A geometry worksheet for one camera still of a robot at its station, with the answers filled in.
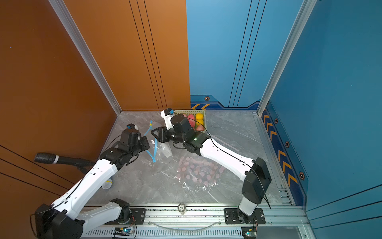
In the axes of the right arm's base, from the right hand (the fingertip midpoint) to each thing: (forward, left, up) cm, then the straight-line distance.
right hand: (155, 131), depth 70 cm
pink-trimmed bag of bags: (-8, -20, -28) cm, 35 cm away
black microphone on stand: (-12, +35, -11) cm, 39 cm away
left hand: (+4, +7, -11) cm, 14 cm away
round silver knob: (-27, -12, -25) cm, 39 cm away
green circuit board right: (-36, -45, -33) cm, 66 cm away
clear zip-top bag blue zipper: (-5, 0, -9) cm, 10 cm away
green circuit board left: (-36, +16, -32) cm, 51 cm away
